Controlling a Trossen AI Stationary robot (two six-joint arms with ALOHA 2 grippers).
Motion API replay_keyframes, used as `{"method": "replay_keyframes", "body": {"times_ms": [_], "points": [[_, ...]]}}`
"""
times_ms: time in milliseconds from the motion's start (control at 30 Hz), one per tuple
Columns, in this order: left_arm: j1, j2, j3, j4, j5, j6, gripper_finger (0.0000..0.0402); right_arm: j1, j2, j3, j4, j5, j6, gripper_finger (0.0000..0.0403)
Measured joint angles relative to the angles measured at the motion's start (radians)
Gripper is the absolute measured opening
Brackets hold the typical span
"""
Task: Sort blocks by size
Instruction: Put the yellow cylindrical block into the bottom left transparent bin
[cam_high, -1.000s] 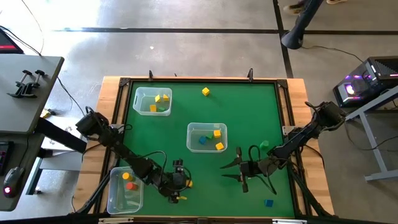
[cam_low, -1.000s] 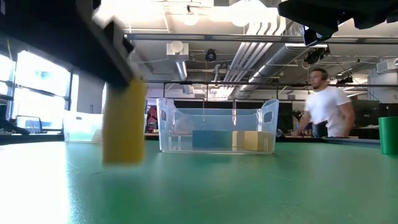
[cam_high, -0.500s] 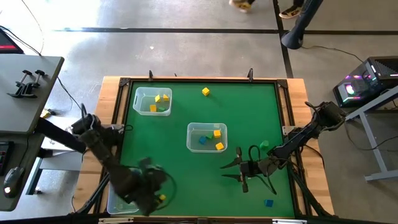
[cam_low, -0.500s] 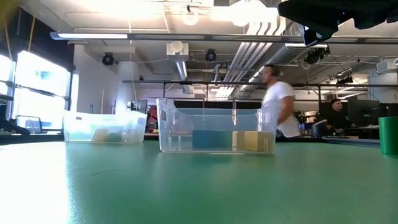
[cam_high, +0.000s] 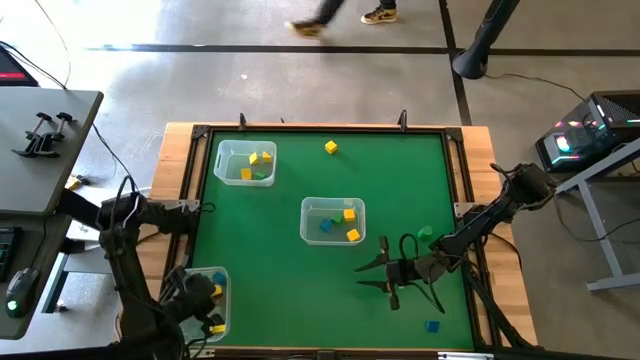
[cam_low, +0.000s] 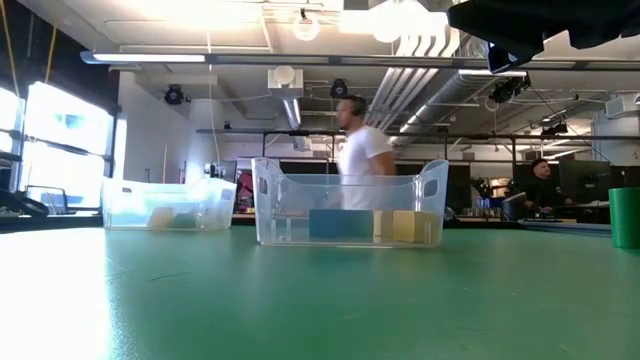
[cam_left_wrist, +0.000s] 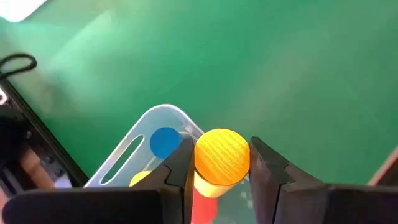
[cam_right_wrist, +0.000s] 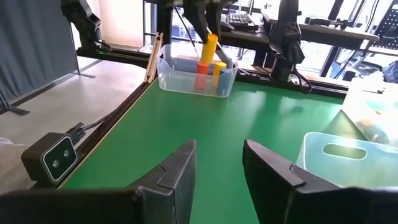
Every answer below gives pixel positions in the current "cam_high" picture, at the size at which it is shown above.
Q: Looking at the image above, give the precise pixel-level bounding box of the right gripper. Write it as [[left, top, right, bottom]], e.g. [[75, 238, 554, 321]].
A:
[[354, 237, 426, 311]]

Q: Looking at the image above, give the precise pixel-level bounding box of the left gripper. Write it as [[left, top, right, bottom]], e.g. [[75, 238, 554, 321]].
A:
[[167, 272, 226, 329]]

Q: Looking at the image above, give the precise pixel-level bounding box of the clear plastic bin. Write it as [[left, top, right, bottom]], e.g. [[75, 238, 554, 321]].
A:
[[299, 196, 368, 248], [211, 139, 278, 188], [171, 266, 233, 348]]

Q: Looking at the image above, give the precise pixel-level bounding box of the green table mat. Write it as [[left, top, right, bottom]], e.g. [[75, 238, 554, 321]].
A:
[[191, 130, 475, 350]]

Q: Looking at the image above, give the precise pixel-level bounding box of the black desk beam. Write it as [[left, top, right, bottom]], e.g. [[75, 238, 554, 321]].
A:
[[55, 188, 109, 234]]

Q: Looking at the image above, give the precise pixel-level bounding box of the dark grey desk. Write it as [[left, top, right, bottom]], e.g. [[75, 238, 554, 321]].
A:
[[0, 214, 74, 341]]

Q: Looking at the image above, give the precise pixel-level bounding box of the black computer mouse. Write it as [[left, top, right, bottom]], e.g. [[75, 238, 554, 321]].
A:
[[3, 267, 41, 320]]

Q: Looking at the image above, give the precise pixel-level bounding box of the grey desk top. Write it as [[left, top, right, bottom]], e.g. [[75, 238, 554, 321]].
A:
[[0, 87, 105, 217]]

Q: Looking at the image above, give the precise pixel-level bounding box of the black keyboard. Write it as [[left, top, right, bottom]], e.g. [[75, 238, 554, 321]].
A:
[[0, 225, 24, 282]]

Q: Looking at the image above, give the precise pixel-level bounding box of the black C-clamp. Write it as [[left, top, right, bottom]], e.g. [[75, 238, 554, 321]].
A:
[[29, 112, 75, 159], [10, 111, 54, 157]]

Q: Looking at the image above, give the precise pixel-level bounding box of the grey metal desk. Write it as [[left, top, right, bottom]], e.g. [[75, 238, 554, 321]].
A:
[[552, 137, 640, 294]]

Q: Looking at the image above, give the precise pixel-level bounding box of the computer with RGB lights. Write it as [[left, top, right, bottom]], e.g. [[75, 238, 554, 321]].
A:
[[534, 89, 640, 175]]

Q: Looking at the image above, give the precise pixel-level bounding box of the black floor stand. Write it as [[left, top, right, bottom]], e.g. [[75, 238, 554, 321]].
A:
[[451, 0, 521, 80]]

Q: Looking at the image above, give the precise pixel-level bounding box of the person's shoe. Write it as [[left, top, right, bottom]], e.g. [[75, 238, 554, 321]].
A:
[[285, 19, 326, 37], [360, 5, 399, 25]]

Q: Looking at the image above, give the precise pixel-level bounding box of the black monitor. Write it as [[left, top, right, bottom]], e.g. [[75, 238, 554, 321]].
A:
[[0, 44, 39, 88]]

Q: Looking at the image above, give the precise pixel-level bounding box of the black frame strut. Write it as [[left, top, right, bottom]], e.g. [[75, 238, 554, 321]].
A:
[[462, 259, 539, 351]]

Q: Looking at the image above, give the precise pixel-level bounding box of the black table frame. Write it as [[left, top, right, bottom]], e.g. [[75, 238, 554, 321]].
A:
[[187, 123, 481, 352]]

